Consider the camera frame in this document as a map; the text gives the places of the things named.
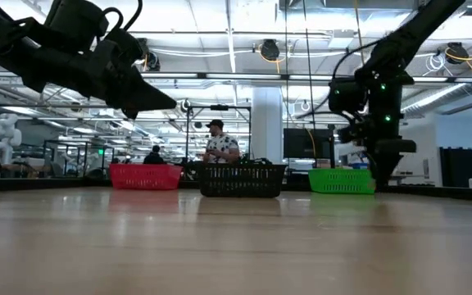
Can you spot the white round column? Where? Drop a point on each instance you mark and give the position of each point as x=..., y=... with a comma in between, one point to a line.
x=266, y=131

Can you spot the black cabinet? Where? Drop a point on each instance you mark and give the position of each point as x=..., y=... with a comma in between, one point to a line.
x=457, y=166

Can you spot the wooden side table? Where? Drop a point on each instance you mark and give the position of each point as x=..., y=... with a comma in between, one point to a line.
x=408, y=177

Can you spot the black plastic basket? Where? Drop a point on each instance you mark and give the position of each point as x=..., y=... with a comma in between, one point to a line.
x=242, y=180

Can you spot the blue bin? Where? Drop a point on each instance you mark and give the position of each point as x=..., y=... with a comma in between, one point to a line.
x=361, y=166

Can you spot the black metal frame stand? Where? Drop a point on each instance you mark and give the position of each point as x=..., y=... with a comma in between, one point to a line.
x=219, y=107

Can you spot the person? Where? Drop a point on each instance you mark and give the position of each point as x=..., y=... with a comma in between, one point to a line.
x=221, y=147
x=154, y=157

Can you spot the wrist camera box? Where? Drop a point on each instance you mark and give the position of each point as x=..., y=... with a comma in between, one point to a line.
x=346, y=96
x=76, y=22

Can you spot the green plastic basket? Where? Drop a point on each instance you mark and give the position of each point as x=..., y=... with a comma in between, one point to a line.
x=340, y=181

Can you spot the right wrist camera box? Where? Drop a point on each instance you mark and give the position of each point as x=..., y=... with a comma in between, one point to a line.
x=346, y=96

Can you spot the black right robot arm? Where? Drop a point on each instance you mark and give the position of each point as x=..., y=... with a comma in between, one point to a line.
x=400, y=45

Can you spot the red plastic basket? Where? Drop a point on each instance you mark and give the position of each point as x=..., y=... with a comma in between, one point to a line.
x=146, y=177

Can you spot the white humanoid robot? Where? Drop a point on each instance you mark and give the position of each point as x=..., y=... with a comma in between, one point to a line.
x=4, y=137

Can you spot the black monitor screen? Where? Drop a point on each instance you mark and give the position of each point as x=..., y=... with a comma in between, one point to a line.
x=307, y=143

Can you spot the black desk equipment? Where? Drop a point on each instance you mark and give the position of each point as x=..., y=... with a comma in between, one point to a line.
x=256, y=161

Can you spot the long ceiling light bar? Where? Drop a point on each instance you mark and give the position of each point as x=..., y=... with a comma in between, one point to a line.
x=240, y=75

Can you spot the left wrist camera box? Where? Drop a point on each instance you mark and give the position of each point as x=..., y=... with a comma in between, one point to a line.
x=76, y=22

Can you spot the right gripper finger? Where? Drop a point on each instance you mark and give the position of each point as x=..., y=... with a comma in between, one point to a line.
x=391, y=166
x=378, y=170

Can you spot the black ceiling camera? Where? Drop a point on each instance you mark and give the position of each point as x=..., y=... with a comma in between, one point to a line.
x=185, y=105
x=153, y=61
x=269, y=50
x=456, y=52

